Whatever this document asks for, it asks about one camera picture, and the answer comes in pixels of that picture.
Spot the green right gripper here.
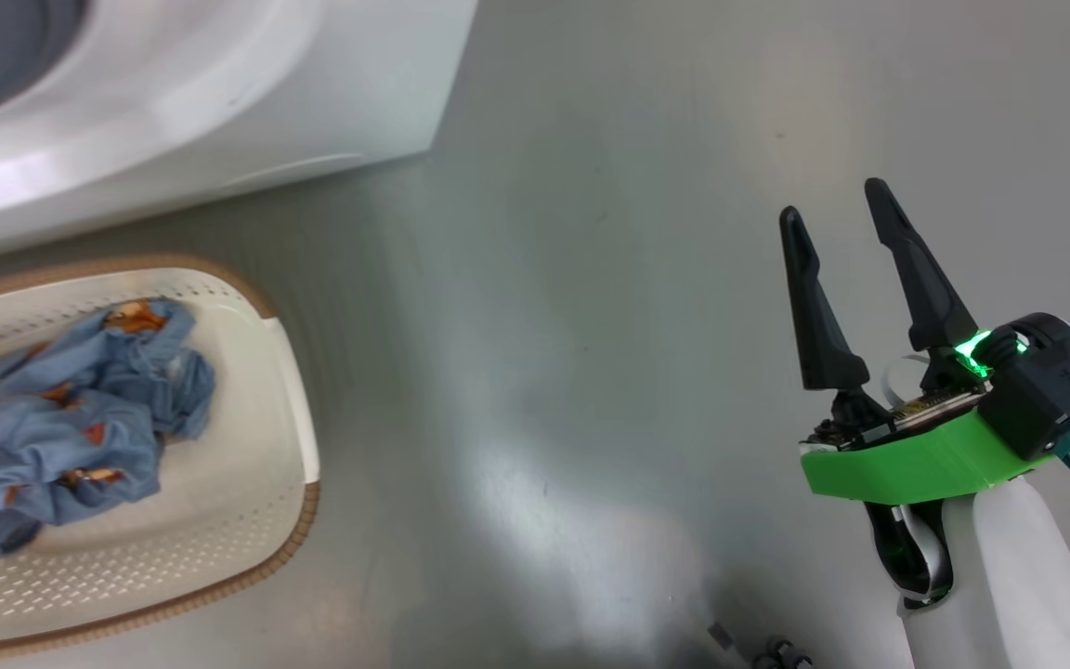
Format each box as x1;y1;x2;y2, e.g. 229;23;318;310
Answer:
778;178;1070;505

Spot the blue patterned garment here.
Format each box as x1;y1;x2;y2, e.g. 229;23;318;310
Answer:
0;297;217;557

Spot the white front-load washing machine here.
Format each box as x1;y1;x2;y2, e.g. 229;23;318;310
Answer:
0;0;480;267

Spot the cream perforated laundry basket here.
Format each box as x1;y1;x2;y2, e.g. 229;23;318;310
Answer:
0;256;321;661

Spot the flat ribbon cable loop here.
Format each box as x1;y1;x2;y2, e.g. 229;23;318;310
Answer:
865;502;954;610

